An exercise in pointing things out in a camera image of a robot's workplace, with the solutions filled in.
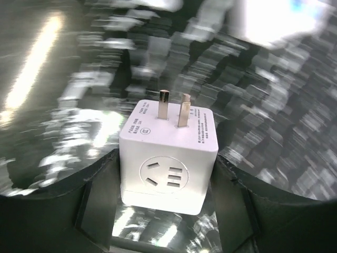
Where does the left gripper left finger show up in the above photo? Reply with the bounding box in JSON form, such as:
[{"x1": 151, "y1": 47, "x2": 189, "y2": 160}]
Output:
[{"x1": 1, "y1": 149, "x2": 120, "y2": 252}]

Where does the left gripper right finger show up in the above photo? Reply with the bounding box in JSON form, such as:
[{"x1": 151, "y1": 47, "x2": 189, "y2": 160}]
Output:
[{"x1": 211, "y1": 156, "x2": 336, "y2": 252}]

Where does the white cube socket adapter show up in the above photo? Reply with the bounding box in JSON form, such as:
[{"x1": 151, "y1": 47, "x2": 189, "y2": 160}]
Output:
[{"x1": 119, "y1": 90, "x2": 219, "y2": 215}]

